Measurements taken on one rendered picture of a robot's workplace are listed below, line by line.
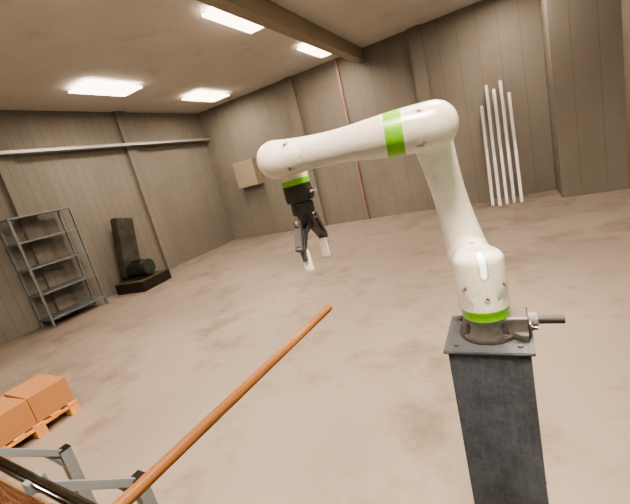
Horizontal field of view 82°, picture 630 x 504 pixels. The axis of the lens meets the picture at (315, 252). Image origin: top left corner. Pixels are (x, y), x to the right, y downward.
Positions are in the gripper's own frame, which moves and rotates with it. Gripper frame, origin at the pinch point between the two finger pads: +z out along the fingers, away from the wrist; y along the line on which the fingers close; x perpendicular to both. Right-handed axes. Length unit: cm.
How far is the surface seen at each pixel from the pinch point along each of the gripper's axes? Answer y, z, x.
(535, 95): 862, -51, -137
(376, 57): 865, -247, 174
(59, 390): 50, 104, 345
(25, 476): -73, 26, 61
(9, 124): 332, -279, 774
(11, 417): 9, 101, 344
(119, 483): -56, 45, 57
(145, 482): -68, 25, 18
